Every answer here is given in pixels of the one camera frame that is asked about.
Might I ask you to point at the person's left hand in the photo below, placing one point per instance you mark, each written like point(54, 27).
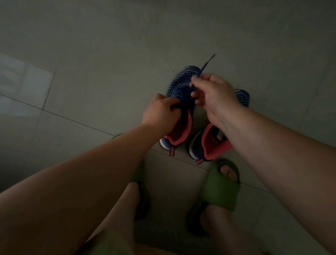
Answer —
point(160, 115)

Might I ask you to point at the person's right hand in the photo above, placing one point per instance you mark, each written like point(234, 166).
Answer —
point(218, 99)

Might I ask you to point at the dark blue shoelace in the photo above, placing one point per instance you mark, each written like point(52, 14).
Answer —
point(206, 64)

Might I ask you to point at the blue knit sneaker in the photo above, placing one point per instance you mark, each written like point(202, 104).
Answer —
point(204, 144)
point(181, 81)

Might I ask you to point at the person's right forearm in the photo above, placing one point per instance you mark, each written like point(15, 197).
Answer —
point(288, 163)

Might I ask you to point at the person's left forearm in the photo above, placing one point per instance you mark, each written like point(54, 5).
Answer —
point(65, 194)

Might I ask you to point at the person's left leg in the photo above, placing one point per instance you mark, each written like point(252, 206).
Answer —
point(123, 210)

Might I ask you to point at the person's leg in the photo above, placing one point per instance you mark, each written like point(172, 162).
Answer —
point(123, 210)
point(223, 228)

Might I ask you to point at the person's right leg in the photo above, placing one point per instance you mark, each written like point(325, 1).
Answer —
point(223, 228)

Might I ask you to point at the green foam slipper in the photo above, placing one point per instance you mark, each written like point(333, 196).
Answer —
point(218, 189)
point(143, 199)

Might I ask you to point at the olive green shorts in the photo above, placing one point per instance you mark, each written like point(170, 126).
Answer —
point(110, 244)

